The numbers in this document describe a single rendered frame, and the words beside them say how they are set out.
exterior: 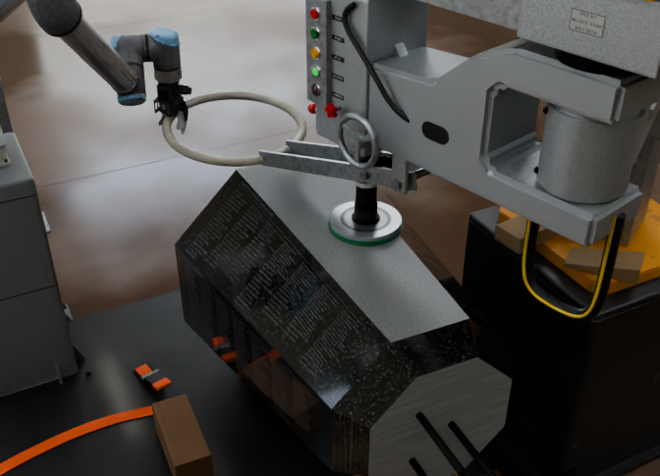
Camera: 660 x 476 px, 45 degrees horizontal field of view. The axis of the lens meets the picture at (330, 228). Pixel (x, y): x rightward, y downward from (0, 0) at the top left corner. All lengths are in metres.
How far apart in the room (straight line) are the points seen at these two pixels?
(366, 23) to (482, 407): 1.02
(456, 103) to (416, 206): 2.29
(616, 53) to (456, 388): 0.93
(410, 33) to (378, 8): 0.14
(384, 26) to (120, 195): 2.56
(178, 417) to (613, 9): 1.90
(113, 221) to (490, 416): 2.43
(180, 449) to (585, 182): 1.57
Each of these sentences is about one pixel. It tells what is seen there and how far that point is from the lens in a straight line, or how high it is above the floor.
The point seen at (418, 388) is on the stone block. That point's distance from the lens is 1.97.
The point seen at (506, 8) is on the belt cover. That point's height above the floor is 1.61.
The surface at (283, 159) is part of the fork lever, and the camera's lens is 2.48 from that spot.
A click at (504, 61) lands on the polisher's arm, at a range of 1.71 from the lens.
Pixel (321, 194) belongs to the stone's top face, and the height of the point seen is 0.82.
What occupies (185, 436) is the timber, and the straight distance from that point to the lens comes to 2.71.
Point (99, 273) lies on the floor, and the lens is 3.72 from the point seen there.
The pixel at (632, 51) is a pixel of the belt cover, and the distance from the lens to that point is 1.52.
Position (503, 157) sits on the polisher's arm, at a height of 1.25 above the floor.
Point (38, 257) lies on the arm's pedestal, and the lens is 2.88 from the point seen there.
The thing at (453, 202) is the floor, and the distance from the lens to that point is 4.14.
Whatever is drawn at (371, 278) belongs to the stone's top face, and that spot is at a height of 0.82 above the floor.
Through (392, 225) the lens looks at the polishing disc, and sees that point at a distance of 2.33.
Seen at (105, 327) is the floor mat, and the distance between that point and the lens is 3.38.
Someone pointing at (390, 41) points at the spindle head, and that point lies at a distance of 2.03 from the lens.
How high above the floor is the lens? 2.09
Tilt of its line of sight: 33 degrees down
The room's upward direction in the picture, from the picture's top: straight up
